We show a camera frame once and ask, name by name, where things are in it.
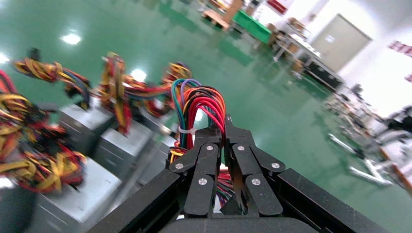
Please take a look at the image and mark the white metal frame cart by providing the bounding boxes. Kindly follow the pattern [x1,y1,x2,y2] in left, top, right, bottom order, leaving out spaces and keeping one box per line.
[328,133,395,188]

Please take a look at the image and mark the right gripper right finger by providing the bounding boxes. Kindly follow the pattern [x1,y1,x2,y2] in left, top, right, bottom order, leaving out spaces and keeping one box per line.
[224,114,286,216]

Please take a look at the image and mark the wooden pallet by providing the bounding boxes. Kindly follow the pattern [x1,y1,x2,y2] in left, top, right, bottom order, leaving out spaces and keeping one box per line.
[202,9,231,32]

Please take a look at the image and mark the grey power supply with cables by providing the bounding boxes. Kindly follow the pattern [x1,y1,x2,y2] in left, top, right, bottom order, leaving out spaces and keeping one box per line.
[138,63,194,136]
[0,70,123,233]
[169,78,236,206]
[13,58,113,155]
[96,53,155,181]

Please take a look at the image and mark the white workbench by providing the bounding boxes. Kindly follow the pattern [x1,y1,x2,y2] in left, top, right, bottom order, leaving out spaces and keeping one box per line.
[274,30,323,65]

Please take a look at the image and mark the black equipment cases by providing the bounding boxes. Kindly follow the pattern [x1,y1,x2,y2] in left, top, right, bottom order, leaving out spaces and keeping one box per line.
[304,59,343,91]

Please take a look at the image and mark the green covered table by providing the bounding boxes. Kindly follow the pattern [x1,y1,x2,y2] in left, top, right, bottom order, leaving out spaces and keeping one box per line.
[233,9,273,44]

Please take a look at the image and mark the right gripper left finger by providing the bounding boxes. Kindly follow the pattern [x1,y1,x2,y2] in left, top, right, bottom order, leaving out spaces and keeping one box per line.
[169,126,223,218]

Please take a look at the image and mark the red wall sign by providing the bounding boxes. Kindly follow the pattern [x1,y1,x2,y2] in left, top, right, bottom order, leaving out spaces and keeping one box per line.
[267,0,292,15]
[388,40,412,59]

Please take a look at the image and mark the grey door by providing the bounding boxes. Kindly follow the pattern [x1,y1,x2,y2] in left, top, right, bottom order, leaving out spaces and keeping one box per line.
[310,13,373,73]

